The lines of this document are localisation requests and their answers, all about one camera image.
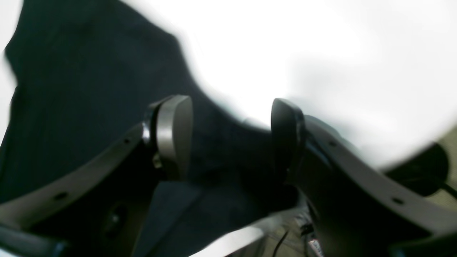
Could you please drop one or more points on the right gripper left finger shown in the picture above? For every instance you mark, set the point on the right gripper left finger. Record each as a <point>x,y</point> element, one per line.
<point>166,129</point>

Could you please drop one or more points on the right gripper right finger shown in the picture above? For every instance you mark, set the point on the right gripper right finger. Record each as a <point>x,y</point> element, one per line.
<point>352,206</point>

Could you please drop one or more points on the black T-shirt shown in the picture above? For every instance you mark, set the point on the black T-shirt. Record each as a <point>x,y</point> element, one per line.
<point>86,71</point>

